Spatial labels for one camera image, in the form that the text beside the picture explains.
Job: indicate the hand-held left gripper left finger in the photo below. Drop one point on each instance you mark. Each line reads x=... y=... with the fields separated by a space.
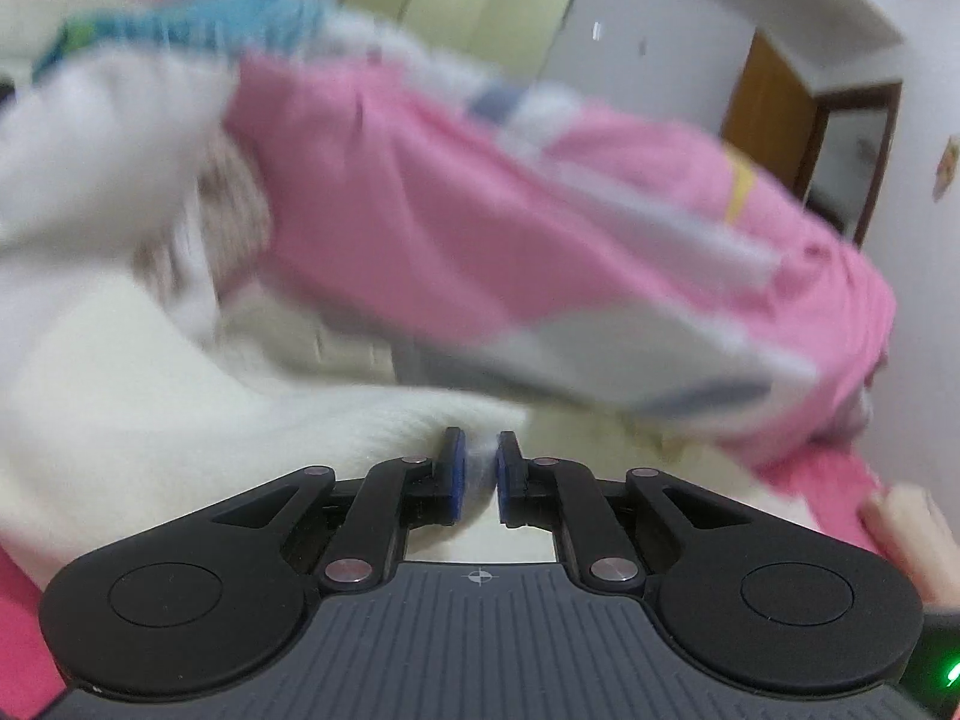
x=454 y=480

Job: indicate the cream fleece sweater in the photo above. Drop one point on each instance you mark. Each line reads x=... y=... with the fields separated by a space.
x=187 y=427

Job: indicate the pale yellow wardrobe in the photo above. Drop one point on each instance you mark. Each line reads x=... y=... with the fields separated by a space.
x=465 y=0

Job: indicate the pink and teal printed quilt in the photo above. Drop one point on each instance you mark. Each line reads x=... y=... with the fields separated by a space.
x=450 y=225

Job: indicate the pink and cream padded headboard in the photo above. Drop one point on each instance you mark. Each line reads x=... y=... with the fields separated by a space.
x=45 y=7

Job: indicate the pink floral fleece blanket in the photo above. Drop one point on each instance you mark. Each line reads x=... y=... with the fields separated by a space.
x=817 y=502

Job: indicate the white jacket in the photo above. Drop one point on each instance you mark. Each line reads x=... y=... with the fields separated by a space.
x=97 y=150

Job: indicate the brown wooden door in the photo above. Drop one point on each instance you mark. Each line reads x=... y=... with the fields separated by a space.
x=780 y=112

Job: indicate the folded beige garment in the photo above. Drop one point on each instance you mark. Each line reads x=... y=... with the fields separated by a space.
x=907 y=532

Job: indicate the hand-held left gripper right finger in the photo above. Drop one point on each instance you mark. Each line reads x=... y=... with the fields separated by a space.
x=504 y=480

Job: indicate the beige wall hook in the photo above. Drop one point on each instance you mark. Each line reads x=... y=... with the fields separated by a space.
x=946 y=169

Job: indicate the pink checkered cloth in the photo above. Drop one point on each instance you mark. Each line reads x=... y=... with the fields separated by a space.
x=225 y=225

